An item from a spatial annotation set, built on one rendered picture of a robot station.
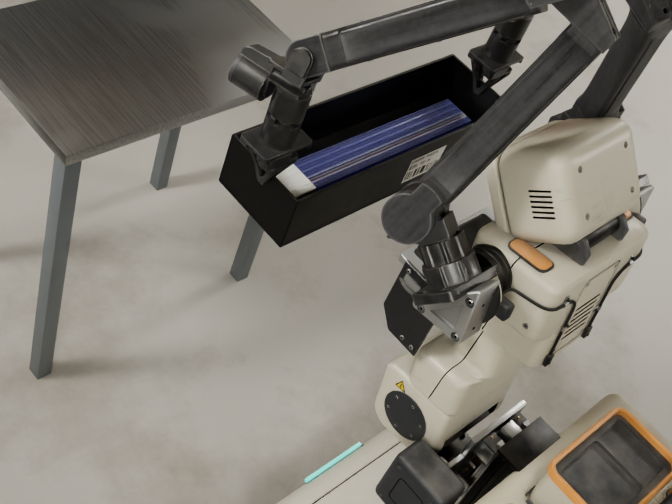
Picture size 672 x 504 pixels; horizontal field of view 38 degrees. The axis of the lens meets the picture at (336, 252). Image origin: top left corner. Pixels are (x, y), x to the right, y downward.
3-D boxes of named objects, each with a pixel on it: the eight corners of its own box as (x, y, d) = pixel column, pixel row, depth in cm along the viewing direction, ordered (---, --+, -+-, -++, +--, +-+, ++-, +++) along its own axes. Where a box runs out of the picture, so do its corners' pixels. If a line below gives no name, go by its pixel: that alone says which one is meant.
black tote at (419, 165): (280, 248, 164) (297, 203, 156) (218, 180, 170) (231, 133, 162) (490, 148, 198) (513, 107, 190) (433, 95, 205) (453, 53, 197)
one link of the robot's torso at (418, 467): (496, 480, 202) (549, 417, 185) (405, 554, 185) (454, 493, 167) (409, 386, 212) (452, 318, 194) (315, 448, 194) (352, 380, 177)
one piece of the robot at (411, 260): (519, 312, 189) (570, 239, 173) (425, 374, 172) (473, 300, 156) (462, 256, 194) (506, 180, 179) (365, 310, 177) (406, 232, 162)
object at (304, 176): (277, 216, 167) (282, 203, 164) (252, 189, 169) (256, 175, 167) (465, 132, 197) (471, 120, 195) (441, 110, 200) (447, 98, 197)
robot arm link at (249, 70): (314, 55, 140) (336, 50, 148) (250, 13, 142) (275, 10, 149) (279, 126, 145) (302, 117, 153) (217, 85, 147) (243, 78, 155)
